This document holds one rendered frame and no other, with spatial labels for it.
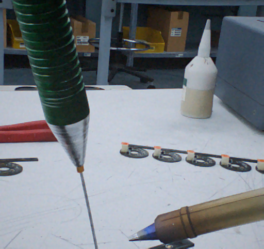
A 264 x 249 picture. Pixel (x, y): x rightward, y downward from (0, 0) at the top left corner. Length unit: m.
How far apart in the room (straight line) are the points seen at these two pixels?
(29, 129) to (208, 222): 0.37
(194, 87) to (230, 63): 0.07
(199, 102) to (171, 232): 0.47
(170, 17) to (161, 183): 4.39
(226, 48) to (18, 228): 0.39
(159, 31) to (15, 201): 4.51
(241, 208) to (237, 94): 0.50
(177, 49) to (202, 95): 4.28
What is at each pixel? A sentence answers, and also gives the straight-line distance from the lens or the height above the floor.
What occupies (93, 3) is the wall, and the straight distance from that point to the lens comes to 5.00.
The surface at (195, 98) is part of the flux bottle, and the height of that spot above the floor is 0.77.
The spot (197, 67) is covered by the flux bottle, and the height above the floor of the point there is 0.80.
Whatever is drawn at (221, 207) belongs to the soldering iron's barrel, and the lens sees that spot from 0.17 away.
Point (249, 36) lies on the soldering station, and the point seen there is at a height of 0.84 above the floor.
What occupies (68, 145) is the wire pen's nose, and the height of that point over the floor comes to 0.87.
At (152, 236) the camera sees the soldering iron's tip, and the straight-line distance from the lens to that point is 0.18.
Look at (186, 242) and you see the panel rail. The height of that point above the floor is 0.81.
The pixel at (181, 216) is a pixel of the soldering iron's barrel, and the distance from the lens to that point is 0.18.
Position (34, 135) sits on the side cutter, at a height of 0.76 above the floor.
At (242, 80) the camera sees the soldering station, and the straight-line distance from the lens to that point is 0.66.
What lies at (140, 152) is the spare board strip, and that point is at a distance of 0.52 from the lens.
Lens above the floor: 0.92
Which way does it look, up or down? 16 degrees down
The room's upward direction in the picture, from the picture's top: 6 degrees clockwise
